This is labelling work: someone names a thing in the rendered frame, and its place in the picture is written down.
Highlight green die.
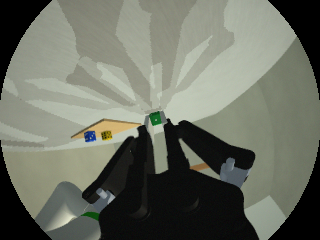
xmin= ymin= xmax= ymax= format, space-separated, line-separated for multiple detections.
xmin=149 ymin=111 xmax=162 ymax=126

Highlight blue die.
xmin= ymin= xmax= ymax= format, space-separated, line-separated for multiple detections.
xmin=84 ymin=131 xmax=96 ymax=142

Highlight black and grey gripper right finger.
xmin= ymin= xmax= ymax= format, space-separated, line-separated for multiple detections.
xmin=160 ymin=111 xmax=255 ymax=212

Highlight tan square mat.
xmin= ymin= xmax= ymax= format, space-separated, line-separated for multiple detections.
xmin=71 ymin=119 xmax=142 ymax=138

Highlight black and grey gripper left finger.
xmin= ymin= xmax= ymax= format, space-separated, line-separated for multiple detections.
xmin=82 ymin=115 xmax=156 ymax=219

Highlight yellow die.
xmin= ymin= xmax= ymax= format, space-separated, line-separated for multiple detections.
xmin=101 ymin=131 xmax=112 ymax=141

